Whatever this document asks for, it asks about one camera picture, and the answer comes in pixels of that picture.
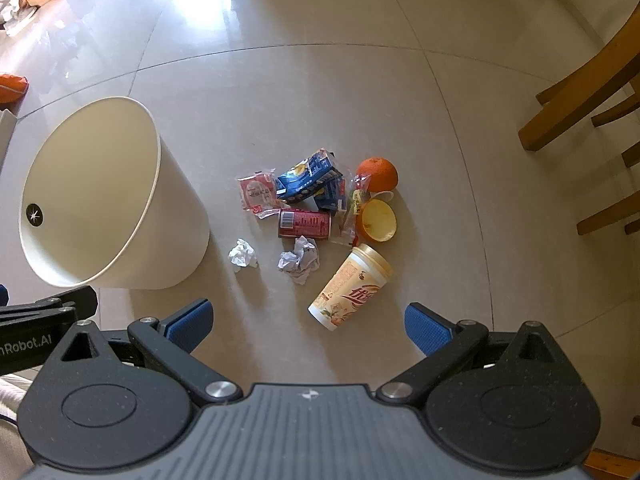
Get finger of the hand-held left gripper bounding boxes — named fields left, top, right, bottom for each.
left=0, top=285, right=99, bottom=328

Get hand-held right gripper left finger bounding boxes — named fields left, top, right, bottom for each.
left=60, top=298, right=241, bottom=407

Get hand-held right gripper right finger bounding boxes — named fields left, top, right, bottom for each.
left=376, top=302, right=563, bottom=406

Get snack wrapper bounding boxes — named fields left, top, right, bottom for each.
left=308, top=243, right=395, bottom=332

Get white paper ball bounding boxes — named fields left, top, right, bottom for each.
left=228, top=238, right=259, bottom=269

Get white trash bin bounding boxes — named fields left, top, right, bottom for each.
left=19, top=96, right=211, bottom=291

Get orange plastic lid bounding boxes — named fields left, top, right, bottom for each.
left=360, top=198, right=399, bottom=244

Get grey paper ball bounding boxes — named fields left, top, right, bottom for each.
left=278, top=235, right=320, bottom=286

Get clear plastic wrapper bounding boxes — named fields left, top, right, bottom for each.
left=332, top=174, right=372, bottom=247

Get red snack packet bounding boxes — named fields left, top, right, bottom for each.
left=237, top=168, right=279, bottom=219

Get red drink can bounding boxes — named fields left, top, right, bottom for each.
left=277, top=208, right=332, bottom=239

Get blue drink carton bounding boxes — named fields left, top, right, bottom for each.
left=313, top=176, right=347, bottom=212

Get orange fruit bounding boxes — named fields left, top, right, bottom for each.
left=355, top=156, right=400, bottom=194

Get blue snack packet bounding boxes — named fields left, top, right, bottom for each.
left=275, top=148, right=346, bottom=204

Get beige cloth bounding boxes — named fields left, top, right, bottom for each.
left=0, top=374, right=43, bottom=480

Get wooden chair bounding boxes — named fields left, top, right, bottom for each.
left=518, top=7, right=640, bottom=237

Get white plastic bags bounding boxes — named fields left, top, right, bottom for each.
left=0, top=0, right=38, bottom=37

